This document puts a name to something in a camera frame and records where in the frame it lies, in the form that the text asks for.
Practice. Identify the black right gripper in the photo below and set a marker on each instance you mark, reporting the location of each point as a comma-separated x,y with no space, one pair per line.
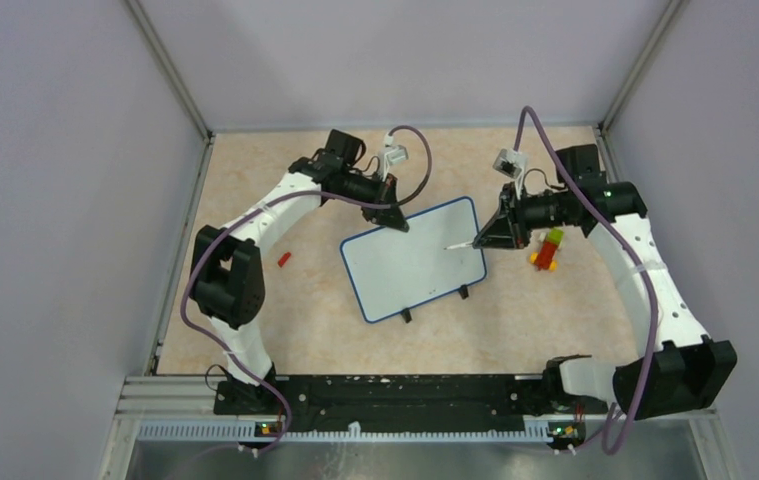
507,229

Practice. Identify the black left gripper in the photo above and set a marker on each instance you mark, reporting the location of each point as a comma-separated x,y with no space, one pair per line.
391,217

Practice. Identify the white marker pen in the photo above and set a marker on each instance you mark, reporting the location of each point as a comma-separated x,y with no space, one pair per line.
463,245

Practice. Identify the blue framed whiteboard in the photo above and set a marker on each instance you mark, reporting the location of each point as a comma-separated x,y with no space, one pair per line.
390,270

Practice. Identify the red marker cap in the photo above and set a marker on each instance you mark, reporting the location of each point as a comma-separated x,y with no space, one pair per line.
284,259

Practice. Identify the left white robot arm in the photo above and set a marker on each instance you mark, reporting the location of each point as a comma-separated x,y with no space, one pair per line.
226,288

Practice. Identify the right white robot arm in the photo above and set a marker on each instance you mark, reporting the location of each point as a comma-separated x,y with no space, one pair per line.
680,367

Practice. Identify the colourful toy block figure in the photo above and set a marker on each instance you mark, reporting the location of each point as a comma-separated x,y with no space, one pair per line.
544,259

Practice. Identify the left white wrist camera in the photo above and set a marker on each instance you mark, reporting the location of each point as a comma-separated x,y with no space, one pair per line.
391,154

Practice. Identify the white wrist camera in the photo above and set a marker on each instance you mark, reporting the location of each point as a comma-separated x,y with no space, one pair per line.
512,164
391,154

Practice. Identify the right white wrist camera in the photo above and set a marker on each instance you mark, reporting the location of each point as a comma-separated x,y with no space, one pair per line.
512,164

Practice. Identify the white slotted cable duct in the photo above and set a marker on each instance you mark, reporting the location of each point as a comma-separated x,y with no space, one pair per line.
240,431

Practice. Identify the aluminium frame rail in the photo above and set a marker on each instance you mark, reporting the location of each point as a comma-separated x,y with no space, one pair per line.
679,446

